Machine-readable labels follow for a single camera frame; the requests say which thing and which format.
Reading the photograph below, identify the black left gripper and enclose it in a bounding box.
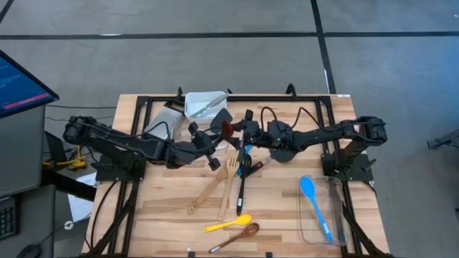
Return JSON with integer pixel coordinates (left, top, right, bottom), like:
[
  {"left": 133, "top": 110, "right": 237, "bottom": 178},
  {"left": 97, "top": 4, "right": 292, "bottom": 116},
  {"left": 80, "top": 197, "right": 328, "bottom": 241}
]
[{"left": 189, "top": 121, "right": 224, "bottom": 171}]

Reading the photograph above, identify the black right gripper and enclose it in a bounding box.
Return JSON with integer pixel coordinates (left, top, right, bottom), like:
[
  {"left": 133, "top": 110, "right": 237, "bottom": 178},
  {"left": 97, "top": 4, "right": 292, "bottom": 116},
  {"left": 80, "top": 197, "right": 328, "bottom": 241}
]
[{"left": 229, "top": 110, "right": 269, "bottom": 161}]

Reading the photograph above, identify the dark wooden spoon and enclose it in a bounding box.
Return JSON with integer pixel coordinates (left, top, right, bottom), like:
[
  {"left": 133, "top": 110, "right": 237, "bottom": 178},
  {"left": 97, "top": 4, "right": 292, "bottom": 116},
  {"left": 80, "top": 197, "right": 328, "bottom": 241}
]
[
  {"left": 208, "top": 222, "right": 260, "bottom": 254},
  {"left": 221, "top": 120, "right": 235, "bottom": 141}
]

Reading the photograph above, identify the black rectangular-head turner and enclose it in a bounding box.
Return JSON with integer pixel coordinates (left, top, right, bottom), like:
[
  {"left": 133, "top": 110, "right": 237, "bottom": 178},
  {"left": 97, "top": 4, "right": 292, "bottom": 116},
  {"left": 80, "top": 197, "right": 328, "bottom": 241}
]
[{"left": 209, "top": 107, "right": 234, "bottom": 135}]

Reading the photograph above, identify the small blue silicone spoon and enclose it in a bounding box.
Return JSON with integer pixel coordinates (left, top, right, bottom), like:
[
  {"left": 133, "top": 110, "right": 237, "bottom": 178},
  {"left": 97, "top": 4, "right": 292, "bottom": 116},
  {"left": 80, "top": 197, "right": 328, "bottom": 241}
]
[{"left": 235, "top": 144, "right": 254, "bottom": 176}]

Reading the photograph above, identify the silver serrated steel knife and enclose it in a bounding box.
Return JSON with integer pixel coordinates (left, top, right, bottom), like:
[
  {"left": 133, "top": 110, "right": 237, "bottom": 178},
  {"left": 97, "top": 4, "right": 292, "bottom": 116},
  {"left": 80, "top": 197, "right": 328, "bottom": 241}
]
[{"left": 189, "top": 92, "right": 230, "bottom": 119}]

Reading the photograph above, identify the pale green handled knife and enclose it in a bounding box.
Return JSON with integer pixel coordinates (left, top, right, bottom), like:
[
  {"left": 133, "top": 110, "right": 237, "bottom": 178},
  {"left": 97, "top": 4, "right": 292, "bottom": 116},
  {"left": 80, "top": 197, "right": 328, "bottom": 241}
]
[{"left": 189, "top": 92, "right": 230, "bottom": 118}]

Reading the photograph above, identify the wooden slotted spatula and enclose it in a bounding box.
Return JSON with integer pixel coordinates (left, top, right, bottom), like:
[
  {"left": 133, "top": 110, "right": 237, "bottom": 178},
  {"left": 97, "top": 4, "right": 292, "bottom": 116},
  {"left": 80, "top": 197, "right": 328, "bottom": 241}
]
[{"left": 217, "top": 153, "right": 241, "bottom": 221}]

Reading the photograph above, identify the light wooden spatula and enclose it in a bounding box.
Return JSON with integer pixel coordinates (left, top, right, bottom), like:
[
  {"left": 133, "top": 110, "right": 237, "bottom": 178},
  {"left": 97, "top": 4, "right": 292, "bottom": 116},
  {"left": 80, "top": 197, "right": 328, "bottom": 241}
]
[{"left": 186, "top": 166, "right": 230, "bottom": 216}]

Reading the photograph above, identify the black round-head turner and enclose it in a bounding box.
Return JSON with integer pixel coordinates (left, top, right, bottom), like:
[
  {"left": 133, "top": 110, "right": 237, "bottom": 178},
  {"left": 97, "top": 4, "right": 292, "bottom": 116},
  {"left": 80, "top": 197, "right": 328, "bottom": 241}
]
[{"left": 245, "top": 147, "right": 295, "bottom": 179}]

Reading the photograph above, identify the black slotted spoon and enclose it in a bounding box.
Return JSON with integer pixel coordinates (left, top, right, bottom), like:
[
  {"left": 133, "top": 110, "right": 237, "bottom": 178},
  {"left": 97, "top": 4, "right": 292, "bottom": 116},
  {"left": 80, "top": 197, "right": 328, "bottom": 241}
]
[{"left": 235, "top": 153, "right": 253, "bottom": 217}]

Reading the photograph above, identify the large blue silicone spoon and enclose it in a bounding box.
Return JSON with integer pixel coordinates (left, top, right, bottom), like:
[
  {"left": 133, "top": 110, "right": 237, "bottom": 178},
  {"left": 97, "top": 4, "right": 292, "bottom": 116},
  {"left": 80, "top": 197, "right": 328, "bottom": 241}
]
[{"left": 299, "top": 176, "right": 335, "bottom": 244}]

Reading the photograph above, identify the clear plastic container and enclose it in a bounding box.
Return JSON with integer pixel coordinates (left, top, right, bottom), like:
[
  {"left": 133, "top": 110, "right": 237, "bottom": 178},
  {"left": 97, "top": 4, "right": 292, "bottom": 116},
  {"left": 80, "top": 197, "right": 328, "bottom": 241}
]
[
  {"left": 298, "top": 175, "right": 349, "bottom": 247},
  {"left": 178, "top": 113, "right": 236, "bottom": 152}
]

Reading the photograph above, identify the white plastic bin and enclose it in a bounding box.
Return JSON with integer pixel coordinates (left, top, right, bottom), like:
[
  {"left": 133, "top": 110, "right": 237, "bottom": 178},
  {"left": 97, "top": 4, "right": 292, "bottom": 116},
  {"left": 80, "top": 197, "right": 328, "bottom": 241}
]
[{"left": 184, "top": 91, "right": 228, "bottom": 125}]

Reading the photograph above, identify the metal box grater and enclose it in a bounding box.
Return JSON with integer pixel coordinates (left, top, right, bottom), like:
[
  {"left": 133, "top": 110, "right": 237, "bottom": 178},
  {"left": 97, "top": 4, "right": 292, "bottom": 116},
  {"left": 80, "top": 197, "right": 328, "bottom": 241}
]
[{"left": 145, "top": 106, "right": 186, "bottom": 140}]

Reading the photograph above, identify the yellow silicone spoon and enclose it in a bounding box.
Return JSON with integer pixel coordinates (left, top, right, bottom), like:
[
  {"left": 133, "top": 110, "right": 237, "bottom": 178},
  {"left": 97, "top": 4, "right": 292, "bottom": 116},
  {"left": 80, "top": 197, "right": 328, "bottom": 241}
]
[{"left": 202, "top": 214, "right": 253, "bottom": 234}]

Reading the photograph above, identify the white paper sheet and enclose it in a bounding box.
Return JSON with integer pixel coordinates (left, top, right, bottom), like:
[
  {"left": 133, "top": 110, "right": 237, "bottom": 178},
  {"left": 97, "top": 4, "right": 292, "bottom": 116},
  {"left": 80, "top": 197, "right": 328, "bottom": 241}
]
[{"left": 67, "top": 173, "right": 98, "bottom": 223}]

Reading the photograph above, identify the grey desk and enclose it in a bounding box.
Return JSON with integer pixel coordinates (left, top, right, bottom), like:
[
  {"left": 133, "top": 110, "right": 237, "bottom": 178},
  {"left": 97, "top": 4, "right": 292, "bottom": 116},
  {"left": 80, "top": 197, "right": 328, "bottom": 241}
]
[{"left": 0, "top": 105, "right": 57, "bottom": 258}]

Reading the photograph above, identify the blue-screen monitor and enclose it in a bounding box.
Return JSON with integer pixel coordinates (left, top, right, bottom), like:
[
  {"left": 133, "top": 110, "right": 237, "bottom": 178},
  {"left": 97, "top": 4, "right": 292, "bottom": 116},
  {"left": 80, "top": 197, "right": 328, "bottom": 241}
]
[{"left": 0, "top": 49, "right": 60, "bottom": 119}]

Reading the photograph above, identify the grey stand leg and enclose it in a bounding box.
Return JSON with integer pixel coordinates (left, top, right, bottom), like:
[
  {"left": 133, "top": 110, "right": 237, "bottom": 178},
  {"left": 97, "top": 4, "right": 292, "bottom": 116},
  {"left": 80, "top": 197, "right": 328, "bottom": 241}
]
[{"left": 426, "top": 128, "right": 459, "bottom": 151}]

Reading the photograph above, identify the black computer mouse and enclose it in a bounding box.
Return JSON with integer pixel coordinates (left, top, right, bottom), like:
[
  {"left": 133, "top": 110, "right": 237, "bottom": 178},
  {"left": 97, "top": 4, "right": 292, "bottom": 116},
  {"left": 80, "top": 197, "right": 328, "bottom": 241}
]
[{"left": 16, "top": 244, "right": 41, "bottom": 258}]

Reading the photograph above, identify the black keyboard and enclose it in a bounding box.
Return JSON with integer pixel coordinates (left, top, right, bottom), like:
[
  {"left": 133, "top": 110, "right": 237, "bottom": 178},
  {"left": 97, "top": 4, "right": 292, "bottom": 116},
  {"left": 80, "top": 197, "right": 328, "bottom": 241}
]
[{"left": 0, "top": 195, "right": 21, "bottom": 241}]

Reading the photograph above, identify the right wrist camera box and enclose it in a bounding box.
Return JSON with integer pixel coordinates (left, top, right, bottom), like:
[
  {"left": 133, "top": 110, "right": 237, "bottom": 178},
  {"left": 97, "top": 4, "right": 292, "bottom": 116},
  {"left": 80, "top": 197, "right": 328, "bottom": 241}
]
[{"left": 267, "top": 120, "right": 293, "bottom": 148}]

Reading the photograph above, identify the black metal table frame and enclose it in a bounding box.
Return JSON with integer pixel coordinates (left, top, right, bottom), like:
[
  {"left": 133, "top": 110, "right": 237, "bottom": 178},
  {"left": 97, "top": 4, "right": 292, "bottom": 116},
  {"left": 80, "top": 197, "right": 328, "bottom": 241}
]
[{"left": 82, "top": 84, "right": 392, "bottom": 258}]

